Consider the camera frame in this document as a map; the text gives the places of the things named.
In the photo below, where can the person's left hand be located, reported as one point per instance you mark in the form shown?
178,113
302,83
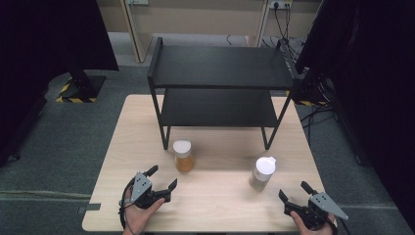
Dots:
140,217

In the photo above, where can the person's right hand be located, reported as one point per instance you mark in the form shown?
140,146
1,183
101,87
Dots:
305,226

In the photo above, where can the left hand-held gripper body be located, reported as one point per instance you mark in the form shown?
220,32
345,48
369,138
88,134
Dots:
141,186

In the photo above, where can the black stand base hazard stripes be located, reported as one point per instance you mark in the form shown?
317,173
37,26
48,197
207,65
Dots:
310,93
81,88

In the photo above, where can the amber jar with white lid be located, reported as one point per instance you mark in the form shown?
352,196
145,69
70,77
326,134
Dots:
184,161

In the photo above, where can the white desk leg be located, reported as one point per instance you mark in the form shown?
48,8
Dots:
262,23
137,32

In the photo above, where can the black curtain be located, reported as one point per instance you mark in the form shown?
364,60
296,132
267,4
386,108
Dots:
368,81
49,39

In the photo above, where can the grey floor tape strip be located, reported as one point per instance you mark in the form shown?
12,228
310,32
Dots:
89,208

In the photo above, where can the clear jar with white flip lid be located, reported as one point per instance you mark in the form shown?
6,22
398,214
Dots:
263,169

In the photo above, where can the black two-tier metal rack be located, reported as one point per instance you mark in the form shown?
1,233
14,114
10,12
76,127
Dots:
221,65

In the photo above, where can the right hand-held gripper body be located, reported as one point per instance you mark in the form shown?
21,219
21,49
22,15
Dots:
321,203

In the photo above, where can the white wall socket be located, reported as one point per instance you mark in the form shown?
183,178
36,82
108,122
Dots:
280,4

